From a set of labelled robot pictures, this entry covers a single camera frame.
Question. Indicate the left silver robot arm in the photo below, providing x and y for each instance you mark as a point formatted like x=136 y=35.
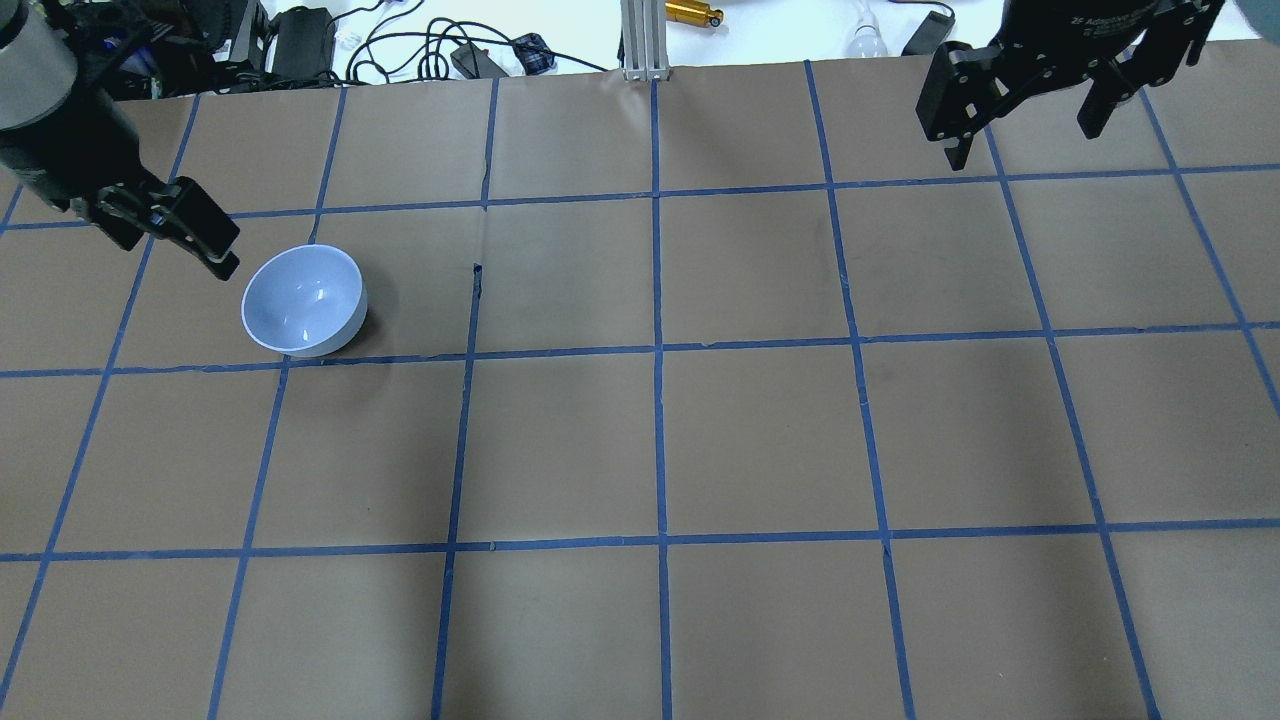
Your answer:
x=53 y=53

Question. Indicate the yellow screwdriver tool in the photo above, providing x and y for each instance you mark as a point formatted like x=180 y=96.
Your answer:
x=694 y=13

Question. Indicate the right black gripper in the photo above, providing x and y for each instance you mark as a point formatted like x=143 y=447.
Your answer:
x=1085 y=28

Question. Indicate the blue bowl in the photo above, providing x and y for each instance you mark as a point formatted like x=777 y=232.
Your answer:
x=308 y=301

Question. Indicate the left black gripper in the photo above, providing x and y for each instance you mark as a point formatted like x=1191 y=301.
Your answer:
x=62 y=160

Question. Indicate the black power adapter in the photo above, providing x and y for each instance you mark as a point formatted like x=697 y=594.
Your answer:
x=935 y=28

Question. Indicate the aluminium frame post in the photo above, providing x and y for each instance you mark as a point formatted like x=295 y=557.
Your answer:
x=644 y=41

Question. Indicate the white light bulb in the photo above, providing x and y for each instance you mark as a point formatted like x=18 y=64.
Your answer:
x=866 y=40

